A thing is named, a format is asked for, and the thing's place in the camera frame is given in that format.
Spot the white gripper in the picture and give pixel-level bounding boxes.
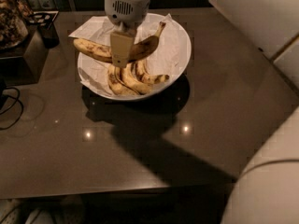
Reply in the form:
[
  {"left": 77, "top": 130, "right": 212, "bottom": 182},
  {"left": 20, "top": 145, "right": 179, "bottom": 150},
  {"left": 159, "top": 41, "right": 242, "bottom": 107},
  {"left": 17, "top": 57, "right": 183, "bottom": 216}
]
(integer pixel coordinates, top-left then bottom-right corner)
[{"left": 104, "top": 0, "right": 150, "bottom": 68}]

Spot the spotted yellow banana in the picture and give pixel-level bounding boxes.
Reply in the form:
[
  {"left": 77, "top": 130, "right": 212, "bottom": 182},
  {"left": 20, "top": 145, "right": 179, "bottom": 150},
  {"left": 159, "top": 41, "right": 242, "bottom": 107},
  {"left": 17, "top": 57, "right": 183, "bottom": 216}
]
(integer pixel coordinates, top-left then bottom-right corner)
[{"left": 73, "top": 21, "right": 166, "bottom": 63}]

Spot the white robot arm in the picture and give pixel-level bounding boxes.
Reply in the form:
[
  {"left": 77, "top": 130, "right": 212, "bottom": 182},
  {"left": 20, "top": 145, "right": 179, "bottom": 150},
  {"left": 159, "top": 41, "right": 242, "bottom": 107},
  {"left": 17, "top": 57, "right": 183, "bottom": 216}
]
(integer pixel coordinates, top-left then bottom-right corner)
[{"left": 108, "top": 0, "right": 299, "bottom": 224}]

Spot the white ceramic bowl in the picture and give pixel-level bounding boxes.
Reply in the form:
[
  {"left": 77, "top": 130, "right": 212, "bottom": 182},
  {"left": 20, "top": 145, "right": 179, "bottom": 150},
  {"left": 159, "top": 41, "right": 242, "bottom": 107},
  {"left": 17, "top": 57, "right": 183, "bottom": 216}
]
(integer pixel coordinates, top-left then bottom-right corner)
[{"left": 77, "top": 12, "right": 192, "bottom": 102}]

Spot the white paper sheet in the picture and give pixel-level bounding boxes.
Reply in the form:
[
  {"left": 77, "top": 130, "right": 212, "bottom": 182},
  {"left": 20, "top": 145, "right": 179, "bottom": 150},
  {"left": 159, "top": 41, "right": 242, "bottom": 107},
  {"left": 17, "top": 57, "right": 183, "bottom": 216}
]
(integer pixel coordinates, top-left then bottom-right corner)
[{"left": 69, "top": 16, "right": 110, "bottom": 38}]

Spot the white paper towel liner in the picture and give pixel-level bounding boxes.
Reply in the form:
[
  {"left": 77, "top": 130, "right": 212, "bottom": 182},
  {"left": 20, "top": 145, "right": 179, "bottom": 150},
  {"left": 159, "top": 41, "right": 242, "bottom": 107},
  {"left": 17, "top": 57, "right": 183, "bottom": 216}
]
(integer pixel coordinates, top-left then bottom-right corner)
[{"left": 78, "top": 13, "right": 188, "bottom": 97}]

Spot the dark square coaster holder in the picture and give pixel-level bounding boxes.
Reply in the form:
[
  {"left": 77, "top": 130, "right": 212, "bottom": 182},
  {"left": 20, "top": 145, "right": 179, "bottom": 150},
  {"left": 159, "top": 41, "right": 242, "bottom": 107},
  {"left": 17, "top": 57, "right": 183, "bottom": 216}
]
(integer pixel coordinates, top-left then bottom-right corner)
[{"left": 28, "top": 11, "right": 60, "bottom": 49}]

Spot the dark wooden box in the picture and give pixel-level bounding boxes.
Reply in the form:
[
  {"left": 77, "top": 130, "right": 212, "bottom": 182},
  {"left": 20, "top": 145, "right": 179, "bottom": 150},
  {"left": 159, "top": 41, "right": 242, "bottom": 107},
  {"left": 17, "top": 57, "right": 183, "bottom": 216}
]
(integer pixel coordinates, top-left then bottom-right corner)
[{"left": 0, "top": 26, "right": 49, "bottom": 86}]

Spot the glass jar with snacks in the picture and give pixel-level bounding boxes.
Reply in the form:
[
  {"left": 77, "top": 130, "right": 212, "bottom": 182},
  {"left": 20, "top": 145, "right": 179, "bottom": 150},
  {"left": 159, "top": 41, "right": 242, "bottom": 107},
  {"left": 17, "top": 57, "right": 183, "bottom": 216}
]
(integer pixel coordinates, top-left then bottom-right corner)
[{"left": 0, "top": 0, "right": 29, "bottom": 50}]

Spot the black cable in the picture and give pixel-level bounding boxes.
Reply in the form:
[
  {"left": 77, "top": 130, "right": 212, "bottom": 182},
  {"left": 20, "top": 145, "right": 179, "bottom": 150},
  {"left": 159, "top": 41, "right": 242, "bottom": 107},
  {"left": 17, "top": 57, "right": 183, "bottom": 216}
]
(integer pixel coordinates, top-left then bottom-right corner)
[{"left": 0, "top": 77, "right": 25, "bottom": 131}]

